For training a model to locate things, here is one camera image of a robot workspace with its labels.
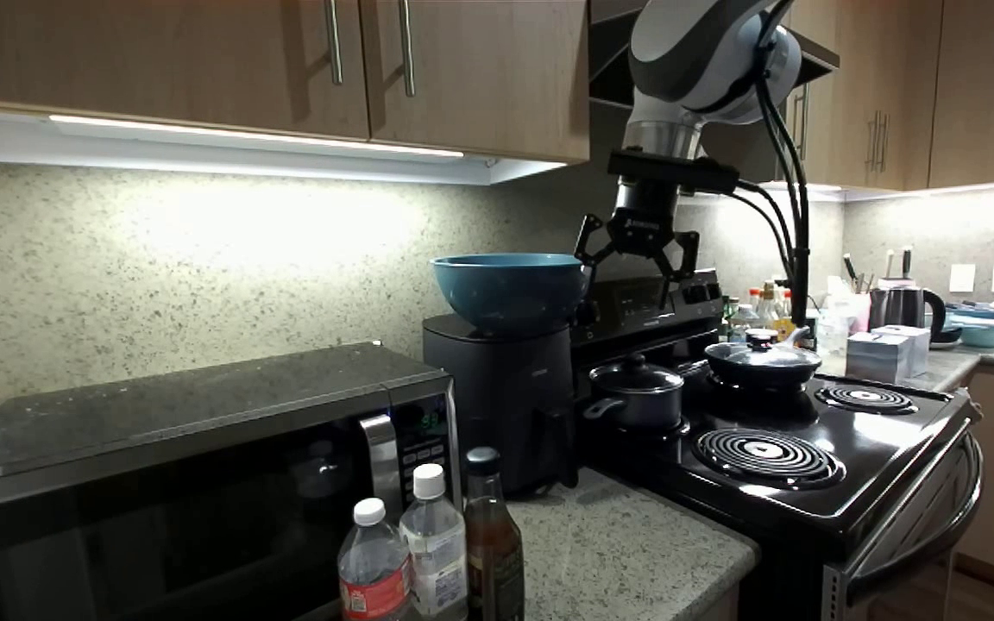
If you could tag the small coil burner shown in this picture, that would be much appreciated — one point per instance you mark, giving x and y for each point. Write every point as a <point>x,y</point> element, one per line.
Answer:
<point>865,400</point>

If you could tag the black electric stove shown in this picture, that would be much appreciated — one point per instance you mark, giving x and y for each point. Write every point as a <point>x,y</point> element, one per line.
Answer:
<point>865,484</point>

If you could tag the white tissue box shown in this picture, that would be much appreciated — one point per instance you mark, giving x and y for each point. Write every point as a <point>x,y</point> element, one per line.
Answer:
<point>887,355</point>

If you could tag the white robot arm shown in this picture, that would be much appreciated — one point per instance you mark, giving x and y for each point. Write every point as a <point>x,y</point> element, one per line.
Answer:
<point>691,57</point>

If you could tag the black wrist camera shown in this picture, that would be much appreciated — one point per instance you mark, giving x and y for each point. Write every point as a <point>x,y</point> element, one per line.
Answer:
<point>671,175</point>

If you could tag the dark sauce bottle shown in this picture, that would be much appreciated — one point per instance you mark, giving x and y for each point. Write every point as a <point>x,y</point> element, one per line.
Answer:
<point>495,553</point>

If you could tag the blue bowl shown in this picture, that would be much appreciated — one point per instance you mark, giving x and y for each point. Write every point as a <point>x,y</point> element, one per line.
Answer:
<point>507,294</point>

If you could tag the red label water bottle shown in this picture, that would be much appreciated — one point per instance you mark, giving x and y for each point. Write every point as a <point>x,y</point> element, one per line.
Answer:
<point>373,572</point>

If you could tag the stainless steel kettle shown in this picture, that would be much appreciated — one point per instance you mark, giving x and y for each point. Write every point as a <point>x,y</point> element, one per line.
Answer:
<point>899,301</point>

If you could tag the black air fryer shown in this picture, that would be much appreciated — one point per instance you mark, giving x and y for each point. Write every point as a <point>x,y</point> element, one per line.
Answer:
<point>507,402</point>

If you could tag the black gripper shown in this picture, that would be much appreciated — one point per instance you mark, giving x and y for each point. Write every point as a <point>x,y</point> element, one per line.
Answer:
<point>643,211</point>

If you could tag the under cabinet light strip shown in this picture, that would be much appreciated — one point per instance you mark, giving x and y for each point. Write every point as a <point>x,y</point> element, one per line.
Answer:
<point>231,151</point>

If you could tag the frying pan with lid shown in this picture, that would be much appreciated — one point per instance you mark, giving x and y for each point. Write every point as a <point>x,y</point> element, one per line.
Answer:
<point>761,363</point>

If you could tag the white label water bottle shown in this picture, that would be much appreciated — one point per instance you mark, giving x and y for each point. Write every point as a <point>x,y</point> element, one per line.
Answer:
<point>433,553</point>

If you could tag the black microwave oven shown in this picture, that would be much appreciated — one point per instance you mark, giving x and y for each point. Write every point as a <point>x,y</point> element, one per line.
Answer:
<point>173,459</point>

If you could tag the wooden corner upper cabinet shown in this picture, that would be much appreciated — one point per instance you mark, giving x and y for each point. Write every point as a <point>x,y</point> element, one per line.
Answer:
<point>956,81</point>

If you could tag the large coil burner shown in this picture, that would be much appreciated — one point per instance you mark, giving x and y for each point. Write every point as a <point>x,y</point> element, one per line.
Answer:
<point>768,456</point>

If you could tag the teal dish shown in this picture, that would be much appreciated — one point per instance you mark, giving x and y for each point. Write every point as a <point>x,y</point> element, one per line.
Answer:
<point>983,329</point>

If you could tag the saucepan with glass lid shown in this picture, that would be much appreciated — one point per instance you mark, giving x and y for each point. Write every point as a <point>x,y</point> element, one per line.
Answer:
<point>635,400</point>

